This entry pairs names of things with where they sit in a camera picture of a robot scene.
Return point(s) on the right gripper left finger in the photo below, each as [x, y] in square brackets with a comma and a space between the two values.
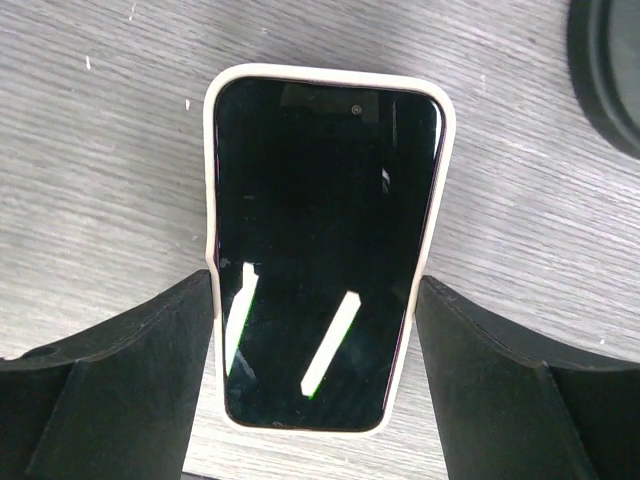
[115, 401]

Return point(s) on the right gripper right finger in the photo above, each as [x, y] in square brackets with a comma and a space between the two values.
[511, 403]

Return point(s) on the black clamp phone stand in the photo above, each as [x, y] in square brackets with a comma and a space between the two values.
[602, 45]

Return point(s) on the pink case phone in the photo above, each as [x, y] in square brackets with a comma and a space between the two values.
[323, 187]

